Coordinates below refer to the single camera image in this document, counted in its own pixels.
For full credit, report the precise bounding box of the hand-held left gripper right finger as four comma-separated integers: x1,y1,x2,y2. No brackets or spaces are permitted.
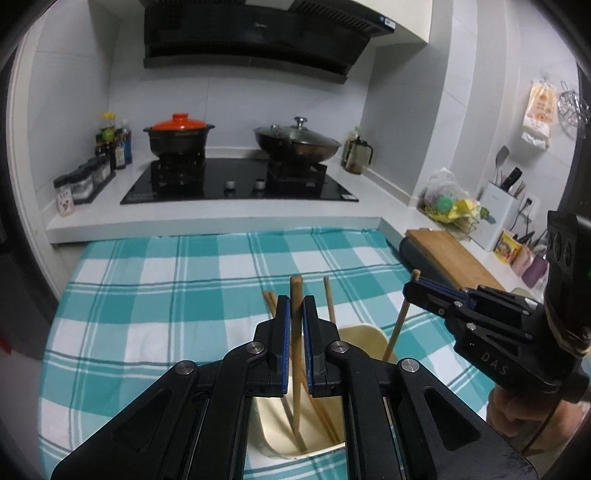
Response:
301,296,544,480

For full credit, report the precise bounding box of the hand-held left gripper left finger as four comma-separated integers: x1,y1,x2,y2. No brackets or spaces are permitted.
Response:
51,295,293,480

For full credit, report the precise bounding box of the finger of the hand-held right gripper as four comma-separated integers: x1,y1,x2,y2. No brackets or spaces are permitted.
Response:
402,285,528,343
407,279,540,320

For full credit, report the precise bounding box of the cream plastic utensil container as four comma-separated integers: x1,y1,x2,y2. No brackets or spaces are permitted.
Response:
249,324,400,460

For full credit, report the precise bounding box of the person's right hand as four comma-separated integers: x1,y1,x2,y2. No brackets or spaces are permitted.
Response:
485,384,578,457

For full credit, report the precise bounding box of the wooden cutting board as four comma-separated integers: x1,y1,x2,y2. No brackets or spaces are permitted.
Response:
405,228,507,292

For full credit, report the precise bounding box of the yellow printed cup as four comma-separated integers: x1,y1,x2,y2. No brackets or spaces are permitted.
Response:
492,230,523,265

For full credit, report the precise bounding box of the pink cup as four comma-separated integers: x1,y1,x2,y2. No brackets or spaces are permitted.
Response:
512,244,537,277

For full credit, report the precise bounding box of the plastic bag of sponges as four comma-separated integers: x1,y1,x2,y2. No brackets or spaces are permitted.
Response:
417,168,484,228

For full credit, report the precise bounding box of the white utensil holder box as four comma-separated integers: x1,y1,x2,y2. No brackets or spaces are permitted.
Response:
470,180,520,253

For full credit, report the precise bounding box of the teal checked tablecloth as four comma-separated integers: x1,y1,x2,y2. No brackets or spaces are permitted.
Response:
39,226,500,480

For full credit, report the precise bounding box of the black gas hob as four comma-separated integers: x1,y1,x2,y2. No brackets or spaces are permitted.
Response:
120,157,360,206

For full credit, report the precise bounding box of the glass oil jug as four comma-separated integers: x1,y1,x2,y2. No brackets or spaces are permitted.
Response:
342,136,373,175

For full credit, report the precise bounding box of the dark wok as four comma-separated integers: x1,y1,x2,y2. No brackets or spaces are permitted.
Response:
253,124,343,164

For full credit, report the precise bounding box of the hanging printed plastic bag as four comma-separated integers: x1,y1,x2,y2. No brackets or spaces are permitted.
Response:
520,79,557,150

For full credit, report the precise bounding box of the glass wok lid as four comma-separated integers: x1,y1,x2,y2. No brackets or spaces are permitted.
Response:
270,116,331,147

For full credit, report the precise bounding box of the black clay pot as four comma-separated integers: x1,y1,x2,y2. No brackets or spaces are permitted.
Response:
143,124,216,158

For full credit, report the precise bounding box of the metal steamer rack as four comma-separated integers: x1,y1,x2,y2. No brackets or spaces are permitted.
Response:
557,80,591,128

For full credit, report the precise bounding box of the orange pot lid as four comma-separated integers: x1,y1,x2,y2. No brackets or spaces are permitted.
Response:
153,113,208,133

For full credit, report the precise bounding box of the blue label sauce bottle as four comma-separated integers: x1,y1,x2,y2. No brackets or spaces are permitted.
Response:
121,119,134,165

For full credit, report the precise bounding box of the black range hood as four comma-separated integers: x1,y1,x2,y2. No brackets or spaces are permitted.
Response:
141,0,398,85

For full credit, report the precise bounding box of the black cable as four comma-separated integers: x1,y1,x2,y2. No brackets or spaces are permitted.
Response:
521,397,562,459

